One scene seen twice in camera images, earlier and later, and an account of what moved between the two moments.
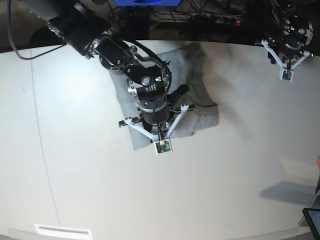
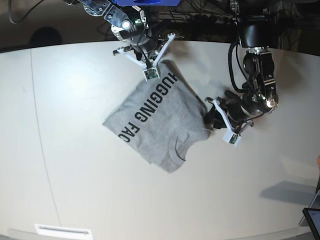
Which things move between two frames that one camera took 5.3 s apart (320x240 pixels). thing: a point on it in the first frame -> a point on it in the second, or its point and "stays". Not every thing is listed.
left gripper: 155,111 -> 144,42
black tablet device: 313,216 stays
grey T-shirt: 186,65 -> 161,118
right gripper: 290,46 -> 237,114
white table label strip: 54,230 stays
